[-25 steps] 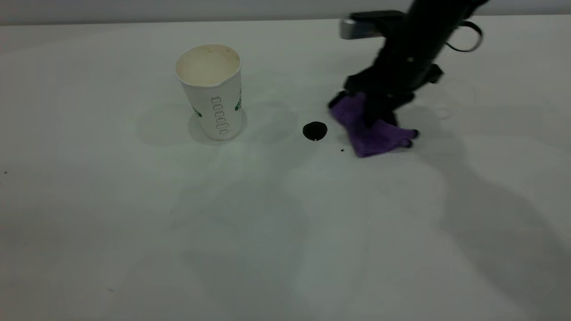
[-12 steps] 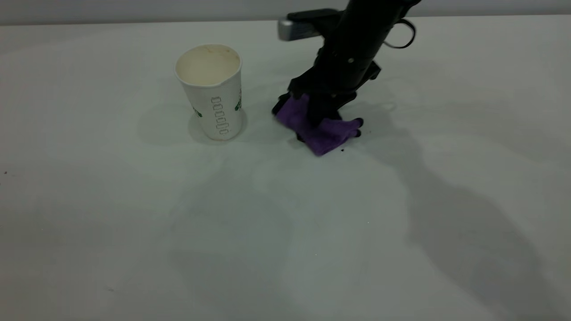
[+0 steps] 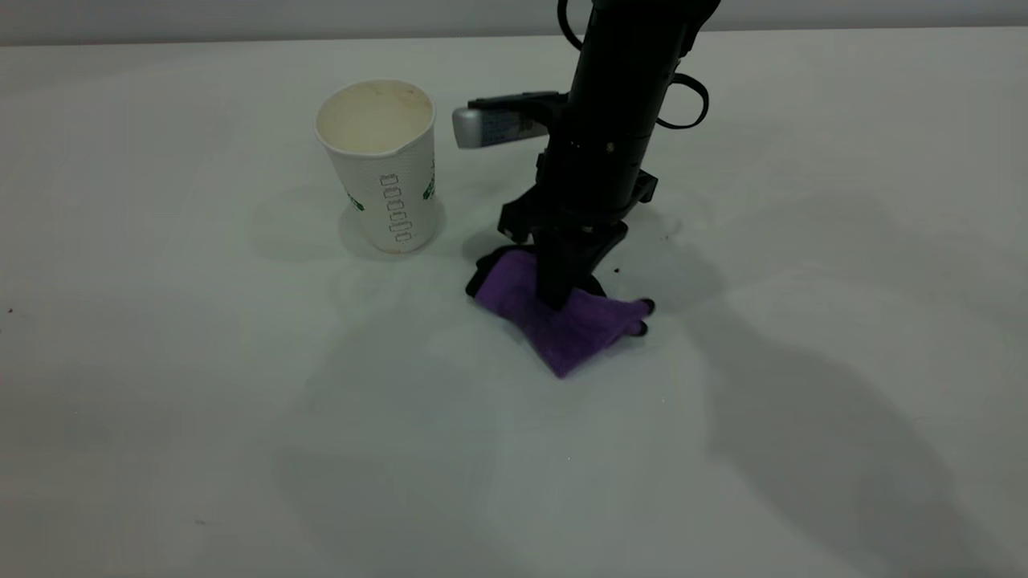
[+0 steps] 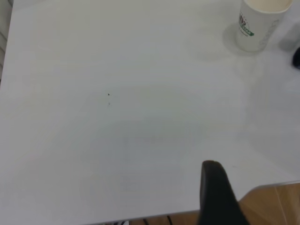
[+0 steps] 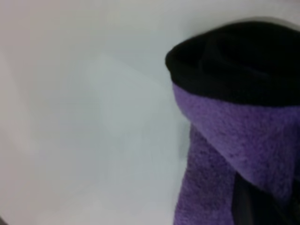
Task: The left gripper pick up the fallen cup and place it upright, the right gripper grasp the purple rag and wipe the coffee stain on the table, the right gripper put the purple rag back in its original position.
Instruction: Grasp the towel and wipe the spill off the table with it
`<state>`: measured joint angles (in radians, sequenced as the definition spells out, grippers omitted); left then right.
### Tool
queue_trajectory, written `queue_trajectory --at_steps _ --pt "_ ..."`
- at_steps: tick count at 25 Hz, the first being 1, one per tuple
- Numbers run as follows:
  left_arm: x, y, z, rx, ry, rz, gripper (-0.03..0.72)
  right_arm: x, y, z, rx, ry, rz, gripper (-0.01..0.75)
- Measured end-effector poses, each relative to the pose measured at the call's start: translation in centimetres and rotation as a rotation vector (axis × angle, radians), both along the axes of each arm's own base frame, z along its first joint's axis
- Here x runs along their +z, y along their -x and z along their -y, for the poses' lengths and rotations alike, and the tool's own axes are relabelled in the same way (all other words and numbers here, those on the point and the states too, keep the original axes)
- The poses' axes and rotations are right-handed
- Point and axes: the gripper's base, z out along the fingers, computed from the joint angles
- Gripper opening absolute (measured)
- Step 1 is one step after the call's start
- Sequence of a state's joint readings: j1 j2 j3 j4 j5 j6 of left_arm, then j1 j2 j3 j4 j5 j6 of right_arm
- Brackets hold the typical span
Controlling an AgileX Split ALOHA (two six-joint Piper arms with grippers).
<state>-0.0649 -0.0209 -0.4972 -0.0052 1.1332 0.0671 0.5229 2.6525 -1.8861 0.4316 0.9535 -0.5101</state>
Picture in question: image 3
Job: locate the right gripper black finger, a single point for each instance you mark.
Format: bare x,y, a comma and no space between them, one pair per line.
556,273
598,250

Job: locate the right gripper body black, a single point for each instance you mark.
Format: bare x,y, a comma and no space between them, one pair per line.
590,193

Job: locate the purple cloth black trim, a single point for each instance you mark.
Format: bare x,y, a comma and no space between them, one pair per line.
578,337

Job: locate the white paper cup green print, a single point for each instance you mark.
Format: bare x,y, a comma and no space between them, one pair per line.
385,193

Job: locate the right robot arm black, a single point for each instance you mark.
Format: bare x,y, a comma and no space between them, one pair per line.
626,72

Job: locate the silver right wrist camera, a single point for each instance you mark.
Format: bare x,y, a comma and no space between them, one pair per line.
490,128

